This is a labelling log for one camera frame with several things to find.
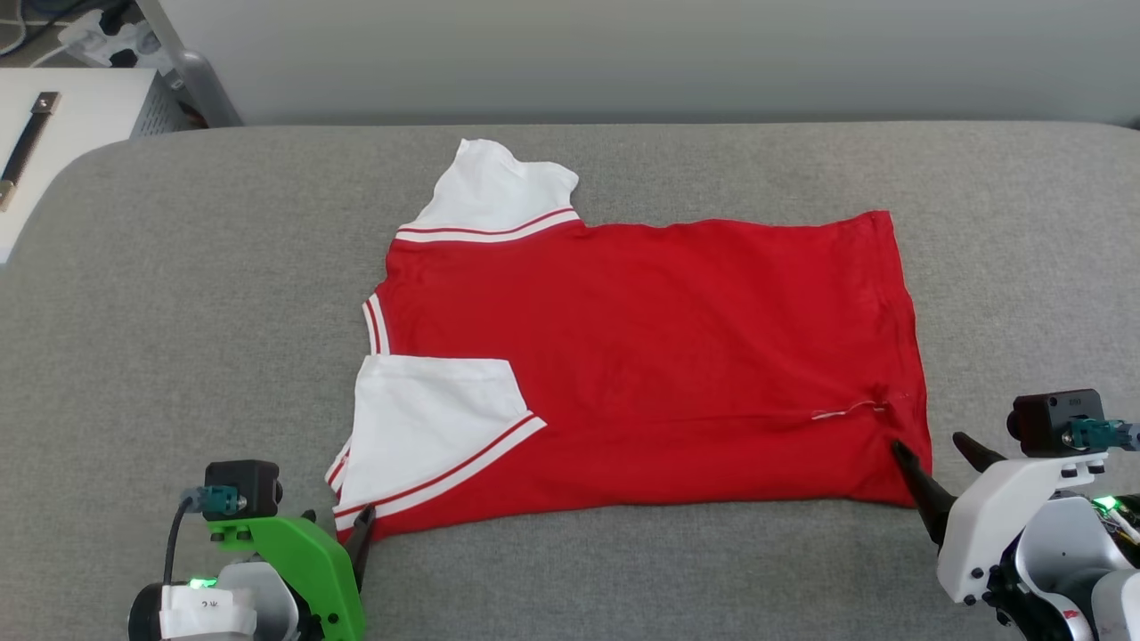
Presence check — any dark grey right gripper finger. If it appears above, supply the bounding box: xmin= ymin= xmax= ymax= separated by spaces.
xmin=891 ymin=439 xmax=958 ymax=547
xmin=952 ymin=432 xmax=1009 ymax=474

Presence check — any red white basketball jersey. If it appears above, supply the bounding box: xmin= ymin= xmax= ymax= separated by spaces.
xmin=325 ymin=138 xmax=934 ymax=544

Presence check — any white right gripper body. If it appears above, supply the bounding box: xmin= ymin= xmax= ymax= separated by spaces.
xmin=936 ymin=451 xmax=1111 ymax=606

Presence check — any white partition panel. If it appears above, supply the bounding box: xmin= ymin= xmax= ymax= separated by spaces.
xmin=160 ymin=0 xmax=1140 ymax=126

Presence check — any grey partition frame post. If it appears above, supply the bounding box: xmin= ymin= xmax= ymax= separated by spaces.
xmin=138 ymin=0 xmax=243 ymax=128

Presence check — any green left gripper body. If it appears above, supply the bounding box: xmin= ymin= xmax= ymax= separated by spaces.
xmin=208 ymin=515 xmax=367 ymax=641

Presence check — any black left camera cable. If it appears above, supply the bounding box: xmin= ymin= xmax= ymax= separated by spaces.
xmin=163 ymin=497 xmax=194 ymax=590

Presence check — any white metal cabinet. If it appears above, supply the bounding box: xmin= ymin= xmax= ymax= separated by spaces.
xmin=0 ymin=69 xmax=188 ymax=266

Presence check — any white floor cable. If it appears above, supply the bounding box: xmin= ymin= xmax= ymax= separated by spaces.
xmin=0 ymin=0 xmax=63 ymax=56

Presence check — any black cabinet handle strap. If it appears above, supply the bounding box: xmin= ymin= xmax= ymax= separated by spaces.
xmin=0 ymin=91 xmax=61 ymax=211

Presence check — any white power strip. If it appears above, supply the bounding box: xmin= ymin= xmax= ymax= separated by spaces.
xmin=56 ymin=7 xmax=176 ymax=77

